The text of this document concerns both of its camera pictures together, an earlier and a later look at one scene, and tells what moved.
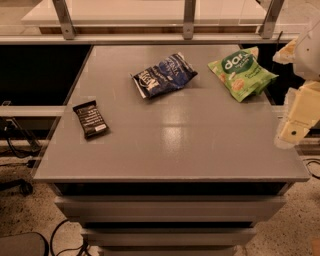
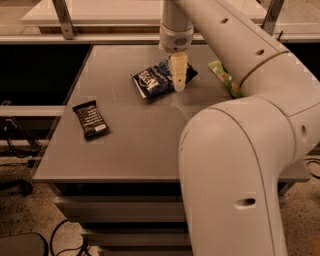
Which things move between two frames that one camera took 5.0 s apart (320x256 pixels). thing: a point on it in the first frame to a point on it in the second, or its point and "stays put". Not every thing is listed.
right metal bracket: (270, 20) stays put
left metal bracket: (65, 19) stays put
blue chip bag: (173, 73) stays put
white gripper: (310, 56) to (176, 39)
